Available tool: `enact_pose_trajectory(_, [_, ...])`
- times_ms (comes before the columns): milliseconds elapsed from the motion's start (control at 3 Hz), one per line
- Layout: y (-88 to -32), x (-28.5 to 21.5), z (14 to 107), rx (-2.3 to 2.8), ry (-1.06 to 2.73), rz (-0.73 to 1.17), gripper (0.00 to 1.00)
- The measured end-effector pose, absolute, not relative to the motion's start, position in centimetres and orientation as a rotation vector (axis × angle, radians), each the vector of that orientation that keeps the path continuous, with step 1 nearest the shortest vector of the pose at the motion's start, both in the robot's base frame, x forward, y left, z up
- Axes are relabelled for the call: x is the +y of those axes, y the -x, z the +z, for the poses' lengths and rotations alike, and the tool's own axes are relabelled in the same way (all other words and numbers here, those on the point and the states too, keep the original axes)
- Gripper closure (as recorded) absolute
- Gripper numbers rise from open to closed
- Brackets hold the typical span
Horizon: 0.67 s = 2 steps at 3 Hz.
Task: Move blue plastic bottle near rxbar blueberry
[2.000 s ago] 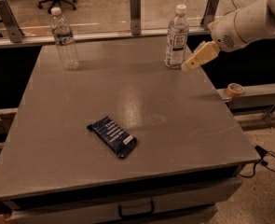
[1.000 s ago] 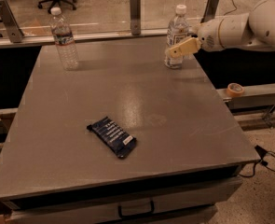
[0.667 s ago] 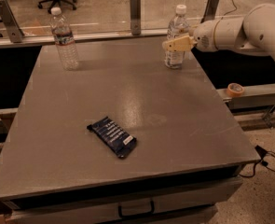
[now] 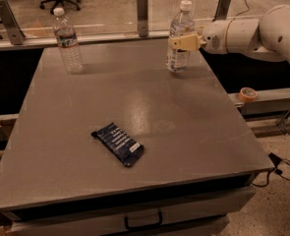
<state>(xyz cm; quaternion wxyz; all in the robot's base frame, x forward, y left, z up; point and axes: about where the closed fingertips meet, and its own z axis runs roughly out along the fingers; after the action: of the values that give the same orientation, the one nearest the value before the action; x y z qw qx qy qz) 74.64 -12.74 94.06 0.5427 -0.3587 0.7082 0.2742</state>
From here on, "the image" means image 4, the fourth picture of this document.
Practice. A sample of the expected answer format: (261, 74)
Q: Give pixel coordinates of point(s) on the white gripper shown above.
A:
(214, 36)

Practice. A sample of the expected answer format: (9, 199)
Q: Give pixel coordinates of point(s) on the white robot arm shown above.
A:
(266, 38)

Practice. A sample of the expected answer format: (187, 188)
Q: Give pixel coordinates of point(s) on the dark blue rxbar wrapper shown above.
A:
(125, 148)

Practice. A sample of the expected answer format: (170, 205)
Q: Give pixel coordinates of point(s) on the clear bottle with red label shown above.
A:
(67, 42)

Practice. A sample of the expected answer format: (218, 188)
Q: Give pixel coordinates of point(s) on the orange tape roll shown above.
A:
(247, 94)

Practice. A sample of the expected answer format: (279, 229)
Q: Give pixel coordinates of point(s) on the grey table drawer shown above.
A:
(198, 215)

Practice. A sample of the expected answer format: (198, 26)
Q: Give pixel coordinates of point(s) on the right metal bracket post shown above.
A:
(222, 10)

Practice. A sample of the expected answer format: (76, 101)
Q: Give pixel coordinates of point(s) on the metal bracket post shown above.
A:
(15, 34)
(142, 14)
(222, 10)

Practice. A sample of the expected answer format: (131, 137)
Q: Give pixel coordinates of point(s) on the middle metal bracket post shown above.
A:
(142, 14)

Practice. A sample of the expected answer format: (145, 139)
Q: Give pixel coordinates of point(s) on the metal side rail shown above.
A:
(267, 101)

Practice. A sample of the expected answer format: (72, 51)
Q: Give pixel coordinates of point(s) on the left metal bracket post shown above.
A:
(15, 34)

